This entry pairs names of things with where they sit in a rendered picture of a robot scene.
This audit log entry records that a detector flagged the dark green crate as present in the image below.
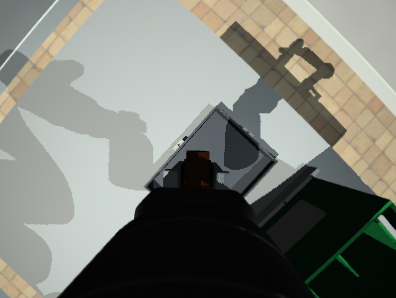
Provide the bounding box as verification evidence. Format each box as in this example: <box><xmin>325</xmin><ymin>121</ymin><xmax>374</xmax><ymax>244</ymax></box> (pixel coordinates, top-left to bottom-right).
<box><xmin>261</xmin><ymin>177</ymin><xmax>396</xmax><ymax>298</ymax></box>

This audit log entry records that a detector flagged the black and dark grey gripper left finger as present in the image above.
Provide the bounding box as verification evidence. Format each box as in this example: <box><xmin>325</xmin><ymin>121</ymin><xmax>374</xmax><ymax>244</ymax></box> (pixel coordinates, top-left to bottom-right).
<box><xmin>163</xmin><ymin>161</ymin><xmax>184</xmax><ymax>188</ymax></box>

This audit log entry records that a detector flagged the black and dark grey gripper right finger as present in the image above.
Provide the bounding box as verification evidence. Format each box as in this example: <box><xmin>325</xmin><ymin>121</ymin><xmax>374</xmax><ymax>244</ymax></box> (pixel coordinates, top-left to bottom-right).
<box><xmin>210</xmin><ymin>162</ymin><xmax>231</xmax><ymax>190</ymax></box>

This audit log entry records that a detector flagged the dark grey rectangular tray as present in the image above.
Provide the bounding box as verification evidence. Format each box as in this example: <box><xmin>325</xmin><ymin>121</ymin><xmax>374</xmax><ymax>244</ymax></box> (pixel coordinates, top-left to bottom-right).
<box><xmin>144</xmin><ymin>105</ymin><xmax>278</xmax><ymax>198</ymax></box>

